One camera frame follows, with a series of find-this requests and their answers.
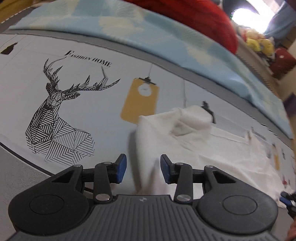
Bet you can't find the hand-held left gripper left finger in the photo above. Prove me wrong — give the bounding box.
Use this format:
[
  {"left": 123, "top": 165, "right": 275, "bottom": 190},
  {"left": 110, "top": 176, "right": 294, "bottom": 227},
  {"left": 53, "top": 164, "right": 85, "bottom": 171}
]
[{"left": 51, "top": 153, "right": 127, "bottom": 205}]

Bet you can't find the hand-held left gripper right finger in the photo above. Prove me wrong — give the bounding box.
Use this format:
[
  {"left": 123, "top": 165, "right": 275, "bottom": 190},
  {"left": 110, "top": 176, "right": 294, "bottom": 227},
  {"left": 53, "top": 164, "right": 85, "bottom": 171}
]
[{"left": 160, "top": 153, "right": 240, "bottom": 205}]

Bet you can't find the white long-sleeve shirt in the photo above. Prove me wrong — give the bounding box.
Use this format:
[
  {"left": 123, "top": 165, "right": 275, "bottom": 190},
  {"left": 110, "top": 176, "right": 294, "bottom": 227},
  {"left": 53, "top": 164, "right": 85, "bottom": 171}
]
[{"left": 134, "top": 105, "right": 289, "bottom": 208}]

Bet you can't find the person's right hand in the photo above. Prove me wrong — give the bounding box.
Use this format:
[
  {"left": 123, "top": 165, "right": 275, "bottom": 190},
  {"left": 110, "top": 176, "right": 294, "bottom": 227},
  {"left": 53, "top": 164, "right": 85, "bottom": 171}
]
[{"left": 285, "top": 221, "right": 296, "bottom": 241}]

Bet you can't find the grey deer-print bed sheet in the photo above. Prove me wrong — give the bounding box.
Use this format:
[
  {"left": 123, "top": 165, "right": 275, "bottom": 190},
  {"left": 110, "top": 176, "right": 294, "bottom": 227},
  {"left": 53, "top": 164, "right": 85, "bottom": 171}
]
[{"left": 0, "top": 7, "right": 296, "bottom": 232}]

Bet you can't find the dark red cushion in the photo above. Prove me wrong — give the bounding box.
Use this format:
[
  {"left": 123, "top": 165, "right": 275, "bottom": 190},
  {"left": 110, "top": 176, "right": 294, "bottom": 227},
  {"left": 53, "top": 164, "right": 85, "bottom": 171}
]
[{"left": 269, "top": 47, "right": 296, "bottom": 80}]

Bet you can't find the light blue cloud-print sheet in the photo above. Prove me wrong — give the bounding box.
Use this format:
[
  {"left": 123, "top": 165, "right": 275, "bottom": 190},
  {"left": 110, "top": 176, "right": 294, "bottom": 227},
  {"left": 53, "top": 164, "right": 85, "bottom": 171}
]
[{"left": 8, "top": 0, "right": 293, "bottom": 139}]

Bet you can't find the yellow-headed striped plush doll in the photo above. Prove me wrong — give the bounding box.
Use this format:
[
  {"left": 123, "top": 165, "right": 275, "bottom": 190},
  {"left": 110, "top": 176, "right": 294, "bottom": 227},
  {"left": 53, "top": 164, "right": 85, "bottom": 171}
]
[{"left": 258, "top": 38, "right": 275, "bottom": 55}]

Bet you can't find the red folded quilt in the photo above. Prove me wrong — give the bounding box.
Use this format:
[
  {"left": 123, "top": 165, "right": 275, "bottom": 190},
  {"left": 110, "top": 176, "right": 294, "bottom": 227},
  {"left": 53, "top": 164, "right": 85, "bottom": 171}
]
[{"left": 125, "top": 0, "right": 238, "bottom": 55}]

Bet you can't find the purple curtain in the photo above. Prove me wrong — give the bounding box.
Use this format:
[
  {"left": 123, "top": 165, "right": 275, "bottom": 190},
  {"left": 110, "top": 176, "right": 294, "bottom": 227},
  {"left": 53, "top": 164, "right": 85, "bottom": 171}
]
[{"left": 264, "top": 0, "right": 296, "bottom": 40}]

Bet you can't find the window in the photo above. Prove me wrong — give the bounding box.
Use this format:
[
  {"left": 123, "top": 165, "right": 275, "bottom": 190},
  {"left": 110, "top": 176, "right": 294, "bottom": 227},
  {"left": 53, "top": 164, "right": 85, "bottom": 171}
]
[{"left": 231, "top": 0, "right": 287, "bottom": 33}]

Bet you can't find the wooden headboard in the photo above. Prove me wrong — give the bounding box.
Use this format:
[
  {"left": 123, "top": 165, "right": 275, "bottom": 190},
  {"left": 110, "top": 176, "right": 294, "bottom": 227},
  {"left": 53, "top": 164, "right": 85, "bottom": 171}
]
[{"left": 0, "top": 0, "right": 35, "bottom": 24}]

